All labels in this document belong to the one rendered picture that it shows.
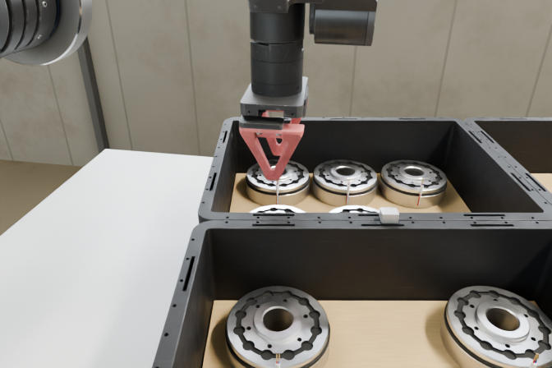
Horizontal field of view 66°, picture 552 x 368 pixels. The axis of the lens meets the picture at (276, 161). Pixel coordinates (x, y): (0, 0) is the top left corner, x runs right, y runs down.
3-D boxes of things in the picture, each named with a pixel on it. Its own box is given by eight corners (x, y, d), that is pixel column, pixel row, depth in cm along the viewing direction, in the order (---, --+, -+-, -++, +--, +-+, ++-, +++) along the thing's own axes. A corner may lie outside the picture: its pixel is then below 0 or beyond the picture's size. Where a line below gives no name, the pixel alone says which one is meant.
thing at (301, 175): (244, 192, 65) (244, 189, 65) (249, 162, 74) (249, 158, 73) (310, 193, 65) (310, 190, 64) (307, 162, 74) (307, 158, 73)
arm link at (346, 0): (257, -104, 38) (240, -43, 34) (388, -105, 37) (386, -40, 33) (269, 2, 49) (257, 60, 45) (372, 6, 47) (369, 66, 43)
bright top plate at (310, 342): (221, 372, 38) (220, 367, 38) (232, 289, 47) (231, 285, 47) (334, 372, 38) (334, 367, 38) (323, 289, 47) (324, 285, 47)
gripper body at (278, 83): (307, 91, 53) (310, 29, 49) (301, 123, 44) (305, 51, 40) (255, 89, 53) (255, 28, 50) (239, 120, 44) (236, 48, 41)
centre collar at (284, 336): (251, 343, 40) (250, 339, 40) (254, 304, 44) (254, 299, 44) (304, 343, 40) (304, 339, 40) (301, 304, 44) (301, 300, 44)
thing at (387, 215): (381, 223, 45) (382, 214, 45) (378, 216, 46) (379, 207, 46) (397, 223, 45) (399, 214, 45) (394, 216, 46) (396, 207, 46)
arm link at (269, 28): (255, -26, 45) (242, -21, 40) (320, -24, 44) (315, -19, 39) (256, 41, 48) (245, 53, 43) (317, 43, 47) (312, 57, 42)
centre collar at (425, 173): (400, 181, 67) (401, 177, 66) (395, 167, 71) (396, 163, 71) (433, 182, 66) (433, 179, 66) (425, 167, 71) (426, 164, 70)
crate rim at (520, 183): (196, 237, 47) (195, 219, 46) (225, 130, 74) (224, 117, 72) (560, 238, 47) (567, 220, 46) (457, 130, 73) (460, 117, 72)
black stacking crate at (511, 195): (204, 301, 51) (196, 223, 46) (229, 178, 78) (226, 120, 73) (534, 301, 51) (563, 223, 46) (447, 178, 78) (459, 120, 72)
